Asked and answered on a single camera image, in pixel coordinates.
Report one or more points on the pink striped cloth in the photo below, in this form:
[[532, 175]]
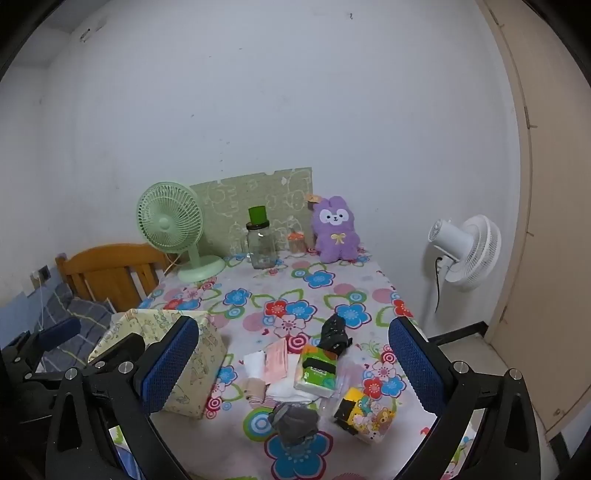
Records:
[[277, 362]]

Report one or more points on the cream patterned storage box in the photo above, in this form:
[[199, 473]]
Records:
[[203, 369]]

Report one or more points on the glass jar with green lid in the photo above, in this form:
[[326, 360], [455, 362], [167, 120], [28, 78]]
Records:
[[261, 249]]

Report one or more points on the blue plaid blanket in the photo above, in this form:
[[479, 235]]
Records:
[[83, 314]]

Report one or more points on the black wall switch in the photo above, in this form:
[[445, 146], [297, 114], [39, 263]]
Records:
[[45, 272]]

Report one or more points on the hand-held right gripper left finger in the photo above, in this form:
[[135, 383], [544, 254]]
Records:
[[170, 364]]

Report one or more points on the small jar with orange lid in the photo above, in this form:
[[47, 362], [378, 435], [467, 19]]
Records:
[[296, 244]]

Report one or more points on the grey sock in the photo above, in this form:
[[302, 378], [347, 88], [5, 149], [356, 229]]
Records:
[[295, 424]]

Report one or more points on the wooden chair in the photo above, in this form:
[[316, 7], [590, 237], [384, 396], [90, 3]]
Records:
[[106, 272]]

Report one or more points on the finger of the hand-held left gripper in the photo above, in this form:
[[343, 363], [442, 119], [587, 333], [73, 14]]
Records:
[[117, 347], [60, 330]]

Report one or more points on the beige sock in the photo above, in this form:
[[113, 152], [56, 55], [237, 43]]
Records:
[[258, 392]]

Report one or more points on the purple plush bunny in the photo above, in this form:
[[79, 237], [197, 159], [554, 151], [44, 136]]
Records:
[[334, 230]]

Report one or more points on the clear plastic packet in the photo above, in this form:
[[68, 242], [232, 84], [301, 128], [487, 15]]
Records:
[[340, 381]]

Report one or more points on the white tissue sheet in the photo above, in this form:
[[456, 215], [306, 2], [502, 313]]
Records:
[[255, 365]]

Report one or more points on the black cloth bundle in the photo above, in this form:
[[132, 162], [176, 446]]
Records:
[[334, 334]]

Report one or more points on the beige door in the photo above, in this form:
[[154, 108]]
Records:
[[554, 230]]

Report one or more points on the green patterned board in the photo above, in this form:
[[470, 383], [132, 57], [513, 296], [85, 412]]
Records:
[[240, 194]]

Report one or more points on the green tissue pack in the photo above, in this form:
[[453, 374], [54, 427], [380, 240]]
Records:
[[316, 369]]

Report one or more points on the yellow printed tissue pack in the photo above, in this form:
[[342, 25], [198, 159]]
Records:
[[364, 415]]

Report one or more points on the white wall socket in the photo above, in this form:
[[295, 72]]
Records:
[[34, 278]]

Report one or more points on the white cloth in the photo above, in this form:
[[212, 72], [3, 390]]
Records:
[[286, 392]]

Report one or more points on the white standing fan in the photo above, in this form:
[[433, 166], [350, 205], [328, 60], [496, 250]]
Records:
[[471, 249]]

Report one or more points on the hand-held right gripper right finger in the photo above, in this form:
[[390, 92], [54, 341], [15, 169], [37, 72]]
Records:
[[415, 364]]

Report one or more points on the green desk fan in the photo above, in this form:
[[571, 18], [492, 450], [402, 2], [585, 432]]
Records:
[[161, 221]]

